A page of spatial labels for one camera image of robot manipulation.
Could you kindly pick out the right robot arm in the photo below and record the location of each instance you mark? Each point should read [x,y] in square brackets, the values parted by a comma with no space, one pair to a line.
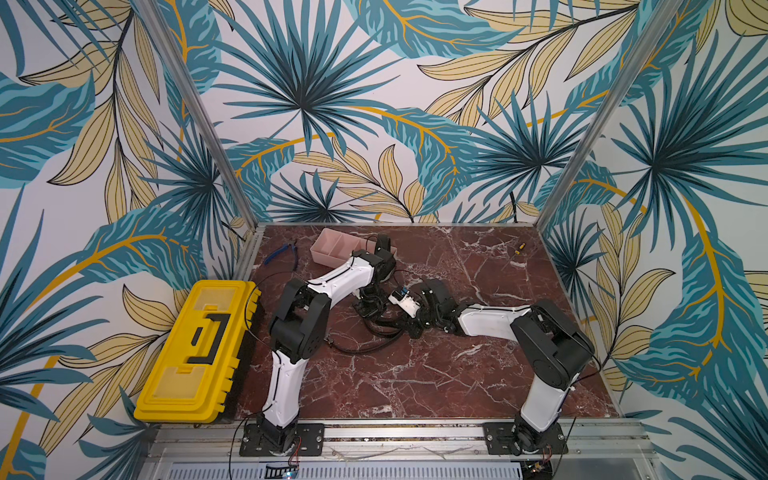
[554,347]

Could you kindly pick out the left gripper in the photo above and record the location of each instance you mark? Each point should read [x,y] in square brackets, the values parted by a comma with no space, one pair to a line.
[374,312]

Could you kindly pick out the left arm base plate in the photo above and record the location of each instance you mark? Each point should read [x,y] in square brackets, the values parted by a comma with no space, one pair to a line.
[261,440]

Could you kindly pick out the yellow tool case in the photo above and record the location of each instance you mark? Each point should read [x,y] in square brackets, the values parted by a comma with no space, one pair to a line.
[193,375]

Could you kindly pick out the aluminium frame post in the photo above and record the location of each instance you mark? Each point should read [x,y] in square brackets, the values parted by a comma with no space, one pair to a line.
[160,33]
[647,41]

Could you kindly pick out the pink compartment storage tray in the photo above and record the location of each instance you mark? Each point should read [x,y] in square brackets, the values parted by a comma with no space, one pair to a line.
[335,249]

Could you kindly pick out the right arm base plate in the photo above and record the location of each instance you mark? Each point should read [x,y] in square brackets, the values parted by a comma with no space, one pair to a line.
[498,439]

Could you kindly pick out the aluminium front rail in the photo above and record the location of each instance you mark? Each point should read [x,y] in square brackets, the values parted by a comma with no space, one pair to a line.
[612,448]

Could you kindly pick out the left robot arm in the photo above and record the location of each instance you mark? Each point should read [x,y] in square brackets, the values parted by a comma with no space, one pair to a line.
[297,329]

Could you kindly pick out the right aluminium frame post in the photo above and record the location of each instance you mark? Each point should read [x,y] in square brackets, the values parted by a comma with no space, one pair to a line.
[647,41]

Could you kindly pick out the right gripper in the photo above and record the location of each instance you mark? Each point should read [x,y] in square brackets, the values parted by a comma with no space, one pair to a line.
[421,309]

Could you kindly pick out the left aluminium frame post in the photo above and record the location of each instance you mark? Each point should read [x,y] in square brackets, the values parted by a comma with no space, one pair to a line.
[160,33]

